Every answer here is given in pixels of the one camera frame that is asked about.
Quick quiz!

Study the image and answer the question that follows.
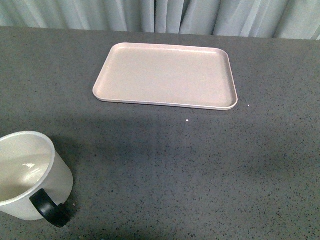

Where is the white smiley mug black handle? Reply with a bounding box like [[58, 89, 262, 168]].
[[0, 131, 73, 228]]

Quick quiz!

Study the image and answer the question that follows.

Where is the beige rectangular plastic tray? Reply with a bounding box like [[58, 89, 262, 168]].
[[92, 42, 238, 111]]

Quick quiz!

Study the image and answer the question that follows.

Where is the pale green pleated curtain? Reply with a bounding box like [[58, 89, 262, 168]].
[[0, 0, 320, 40]]

